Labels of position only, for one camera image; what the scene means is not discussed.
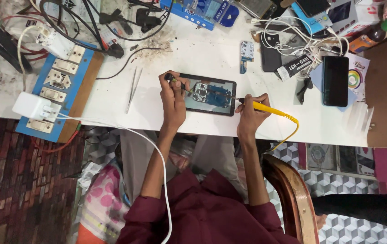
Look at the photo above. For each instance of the person's right hand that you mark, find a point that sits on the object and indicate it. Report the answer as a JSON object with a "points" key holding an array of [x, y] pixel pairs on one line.
{"points": [[252, 120]]}

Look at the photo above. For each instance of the person's left hand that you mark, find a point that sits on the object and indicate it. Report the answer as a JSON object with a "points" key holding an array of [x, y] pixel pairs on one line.
{"points": [[173, 108]]}

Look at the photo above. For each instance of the yellow soldering iron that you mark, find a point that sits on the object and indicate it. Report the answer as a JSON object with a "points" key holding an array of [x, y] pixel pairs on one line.
{"points": [[271, 109]]}

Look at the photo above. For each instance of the black tablet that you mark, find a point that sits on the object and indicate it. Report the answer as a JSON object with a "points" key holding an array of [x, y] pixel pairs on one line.
{"points": [[198, 103]]}

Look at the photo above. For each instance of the blue phone circuit board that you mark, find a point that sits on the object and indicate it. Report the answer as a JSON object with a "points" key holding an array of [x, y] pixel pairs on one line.
{"points": [[213, 95]]}

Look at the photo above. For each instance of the metal tweezers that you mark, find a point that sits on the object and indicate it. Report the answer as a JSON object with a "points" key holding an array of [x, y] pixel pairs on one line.
{"points": [[133, 90]]}

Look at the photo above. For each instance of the black clip tool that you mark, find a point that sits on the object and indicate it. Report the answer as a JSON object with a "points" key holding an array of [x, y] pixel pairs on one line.
{"points": [[304, 89]]}

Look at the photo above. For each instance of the small blue circuit strip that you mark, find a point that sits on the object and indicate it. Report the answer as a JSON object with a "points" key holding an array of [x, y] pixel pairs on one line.
{"points": [[246, 56]]}

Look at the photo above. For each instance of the black phone back cover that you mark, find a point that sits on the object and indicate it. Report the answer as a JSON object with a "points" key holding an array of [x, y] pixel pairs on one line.
{"points": [[270, 57]]}

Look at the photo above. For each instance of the person's grey trousers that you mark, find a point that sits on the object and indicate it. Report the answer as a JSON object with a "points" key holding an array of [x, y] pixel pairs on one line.
{"points": [[135, 162]]}

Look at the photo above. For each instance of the black and white tube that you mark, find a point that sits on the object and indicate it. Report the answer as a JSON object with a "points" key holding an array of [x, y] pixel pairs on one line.
{"points": [[295, 66]]}

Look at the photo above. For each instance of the wooden chair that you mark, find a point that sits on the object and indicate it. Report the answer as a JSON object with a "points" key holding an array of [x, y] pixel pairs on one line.
{"points": [[295, 200]]}

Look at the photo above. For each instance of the black smartphone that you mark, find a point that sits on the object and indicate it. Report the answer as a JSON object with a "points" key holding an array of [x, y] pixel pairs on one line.
{"points": [[335, 81]]}

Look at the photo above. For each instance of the black clamp tool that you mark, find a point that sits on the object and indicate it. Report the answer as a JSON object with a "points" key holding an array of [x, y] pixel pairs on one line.
{"points": [[146, 20]]}

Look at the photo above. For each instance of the blue tool packaging box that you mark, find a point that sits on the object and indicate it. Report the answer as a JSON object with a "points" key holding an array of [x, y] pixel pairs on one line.
{"points": [[193, 15]]}

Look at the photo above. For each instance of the person's maroon shirt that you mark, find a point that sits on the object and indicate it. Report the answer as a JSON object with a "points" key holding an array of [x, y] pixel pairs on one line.
{"points": [[207, 213]]}

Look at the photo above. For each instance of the clear plastic bag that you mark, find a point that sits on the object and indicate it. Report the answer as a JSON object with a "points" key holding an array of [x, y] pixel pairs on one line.
{"points": [[361, 118]]}

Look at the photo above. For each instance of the phone with clear screen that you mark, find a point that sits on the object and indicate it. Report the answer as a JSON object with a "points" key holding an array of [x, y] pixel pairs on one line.
{"points": [[258, 7]]}

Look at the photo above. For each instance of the paper with colour circle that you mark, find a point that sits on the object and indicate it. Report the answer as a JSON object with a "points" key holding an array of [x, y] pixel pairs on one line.
{"points": [[358, 78]]}

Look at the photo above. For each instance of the light blue card packet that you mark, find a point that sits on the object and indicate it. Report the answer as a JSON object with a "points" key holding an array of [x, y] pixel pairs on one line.
{"points": [[312, 23]]}

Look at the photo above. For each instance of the pink floral cloth bag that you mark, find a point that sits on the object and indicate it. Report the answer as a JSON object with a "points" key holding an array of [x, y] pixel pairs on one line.
{"points": [[103, 203]]}

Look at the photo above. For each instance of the dark phone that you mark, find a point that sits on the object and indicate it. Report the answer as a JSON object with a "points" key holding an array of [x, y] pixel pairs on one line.
{"points": [[312, 6]]}

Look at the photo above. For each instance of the dirty white plug adapter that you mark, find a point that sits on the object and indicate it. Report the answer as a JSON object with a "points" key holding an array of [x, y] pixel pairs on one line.
{"points": [[55, 42]]}

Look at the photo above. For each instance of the white square charger adapter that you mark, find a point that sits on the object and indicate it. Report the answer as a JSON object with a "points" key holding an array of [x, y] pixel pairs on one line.
{"points": [[30, 105]]}

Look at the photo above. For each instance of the brown bottle with green cap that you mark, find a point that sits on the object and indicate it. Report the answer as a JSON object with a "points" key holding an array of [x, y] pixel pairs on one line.
{"points": [[371, 36]]}

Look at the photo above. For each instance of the white and red box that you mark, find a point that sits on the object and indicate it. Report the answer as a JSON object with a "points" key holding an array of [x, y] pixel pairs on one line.
{"points": [[359, 17]]}

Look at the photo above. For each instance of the blue switch board on wood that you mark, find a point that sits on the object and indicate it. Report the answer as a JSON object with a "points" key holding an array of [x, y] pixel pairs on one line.
{"points": [[68, 84]]}

